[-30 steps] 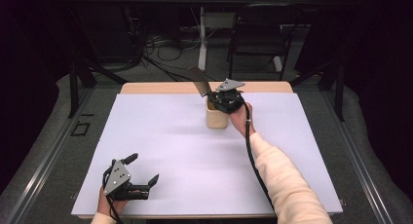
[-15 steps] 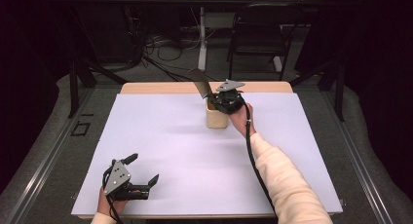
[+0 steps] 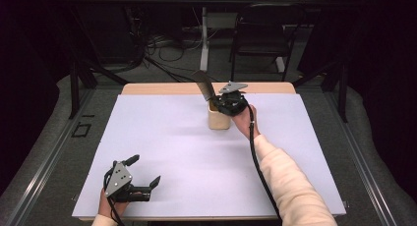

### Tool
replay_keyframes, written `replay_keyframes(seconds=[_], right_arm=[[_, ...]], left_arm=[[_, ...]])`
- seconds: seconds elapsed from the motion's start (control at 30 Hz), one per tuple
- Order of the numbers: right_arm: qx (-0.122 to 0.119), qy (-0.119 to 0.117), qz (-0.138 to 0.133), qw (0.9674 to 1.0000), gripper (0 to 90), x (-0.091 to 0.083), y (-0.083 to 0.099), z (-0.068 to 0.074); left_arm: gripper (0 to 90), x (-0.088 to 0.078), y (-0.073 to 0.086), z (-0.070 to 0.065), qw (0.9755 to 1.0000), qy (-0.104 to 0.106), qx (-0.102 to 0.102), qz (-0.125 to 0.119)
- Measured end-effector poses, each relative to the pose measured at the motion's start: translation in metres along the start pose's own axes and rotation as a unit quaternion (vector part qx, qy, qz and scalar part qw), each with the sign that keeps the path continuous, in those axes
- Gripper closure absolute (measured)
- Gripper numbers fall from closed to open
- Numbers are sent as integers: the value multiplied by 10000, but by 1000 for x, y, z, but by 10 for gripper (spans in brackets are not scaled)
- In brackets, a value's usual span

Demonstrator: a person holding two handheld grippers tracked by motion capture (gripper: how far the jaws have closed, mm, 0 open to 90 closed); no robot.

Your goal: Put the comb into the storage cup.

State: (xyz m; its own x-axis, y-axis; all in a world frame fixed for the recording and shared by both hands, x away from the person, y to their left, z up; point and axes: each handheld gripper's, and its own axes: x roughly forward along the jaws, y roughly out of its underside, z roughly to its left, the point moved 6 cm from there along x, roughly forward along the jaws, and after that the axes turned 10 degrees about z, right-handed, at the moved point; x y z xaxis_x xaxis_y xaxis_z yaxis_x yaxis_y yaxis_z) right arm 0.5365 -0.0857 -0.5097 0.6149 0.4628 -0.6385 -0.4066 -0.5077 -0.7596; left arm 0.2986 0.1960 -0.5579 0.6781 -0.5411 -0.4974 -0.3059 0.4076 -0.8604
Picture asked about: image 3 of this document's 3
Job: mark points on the black folding chair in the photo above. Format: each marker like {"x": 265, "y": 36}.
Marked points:
{"x": 262, "y": 32}

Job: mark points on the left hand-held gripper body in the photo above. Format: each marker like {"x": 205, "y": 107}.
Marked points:
{"x": 118, "y": 181}

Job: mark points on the wooden table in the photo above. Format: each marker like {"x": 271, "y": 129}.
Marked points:
{"x": 164, "y": 88}

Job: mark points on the white table mat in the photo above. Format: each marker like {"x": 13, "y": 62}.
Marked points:
{"x": 170, "y": 154}

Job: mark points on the person's left hand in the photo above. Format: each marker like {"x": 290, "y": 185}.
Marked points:
{"x": 109, "y": 204}

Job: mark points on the black knife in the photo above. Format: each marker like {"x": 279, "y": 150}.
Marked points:
{"x": 204, "y": 83}

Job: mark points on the black metal stand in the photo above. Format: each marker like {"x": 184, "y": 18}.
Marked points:
{"x": 342, "y": 91}
{"x": 74, "y": 88}

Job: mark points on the beige square cup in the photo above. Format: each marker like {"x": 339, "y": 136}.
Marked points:
{"x": 218, "y": 121}

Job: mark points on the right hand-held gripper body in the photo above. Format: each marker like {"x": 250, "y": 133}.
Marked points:
{"x": 231, "y": 101}

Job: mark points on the person's right hand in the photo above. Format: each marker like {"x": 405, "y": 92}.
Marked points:
{"x": 244, "y": 123}

